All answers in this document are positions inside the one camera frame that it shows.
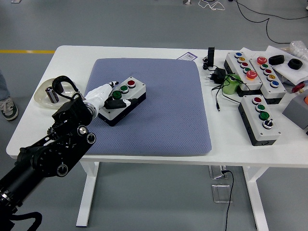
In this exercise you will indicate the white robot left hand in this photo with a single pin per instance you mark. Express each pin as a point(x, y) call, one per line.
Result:
point(98, 95)

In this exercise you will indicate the grey four-button control box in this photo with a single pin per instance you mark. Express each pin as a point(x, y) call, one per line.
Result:
point(136, 93)

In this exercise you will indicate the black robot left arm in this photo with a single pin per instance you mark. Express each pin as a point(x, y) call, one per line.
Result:
point(65, 113)

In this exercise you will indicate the grey box with orange button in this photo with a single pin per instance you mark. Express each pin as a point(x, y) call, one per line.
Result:
point(293, 108)

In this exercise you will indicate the loose red mushroom button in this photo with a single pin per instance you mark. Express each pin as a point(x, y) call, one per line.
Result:
point(298, 87)

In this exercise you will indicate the translucent shallow dish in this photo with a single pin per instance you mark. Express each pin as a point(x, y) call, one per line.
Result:
point(40, 96)

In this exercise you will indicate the grey-blue textured mat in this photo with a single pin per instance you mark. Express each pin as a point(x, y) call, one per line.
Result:
point(156, 115)

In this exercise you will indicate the yellow floor tape line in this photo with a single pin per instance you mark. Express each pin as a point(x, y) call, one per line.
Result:
point(24, 51)

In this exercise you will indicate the person's shoe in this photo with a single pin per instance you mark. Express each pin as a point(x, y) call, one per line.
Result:
point(8, 109)

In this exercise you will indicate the white table leg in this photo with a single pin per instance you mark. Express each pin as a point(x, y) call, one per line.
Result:
point(87, 187)
point(257, 197)

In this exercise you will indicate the person's leg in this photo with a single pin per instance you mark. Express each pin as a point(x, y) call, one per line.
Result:
point(3, 84)

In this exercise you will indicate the purple-edged label card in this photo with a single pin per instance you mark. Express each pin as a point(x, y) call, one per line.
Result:
point(187, 56)

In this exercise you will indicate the black upright charger stand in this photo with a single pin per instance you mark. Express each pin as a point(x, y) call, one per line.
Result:
point(211, 56)

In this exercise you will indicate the black power adapter plug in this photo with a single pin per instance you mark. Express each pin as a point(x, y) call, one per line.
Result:
point(219, 73)

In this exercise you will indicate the grey metal stand foot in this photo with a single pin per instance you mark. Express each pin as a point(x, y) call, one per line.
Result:
point(187, 2)

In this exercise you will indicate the green plastic cup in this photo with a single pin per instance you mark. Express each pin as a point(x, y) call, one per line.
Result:
point(229, 87)

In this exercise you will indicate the clear plastic floor plate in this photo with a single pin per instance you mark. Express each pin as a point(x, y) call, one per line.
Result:
point(216, 172)
point(221, 193)

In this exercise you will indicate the clear bubble wrap bag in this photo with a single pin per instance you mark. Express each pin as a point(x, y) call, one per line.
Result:
point(298, 48)

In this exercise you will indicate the control box with selector switch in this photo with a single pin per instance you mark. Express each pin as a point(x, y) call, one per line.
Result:
point(269, 133)

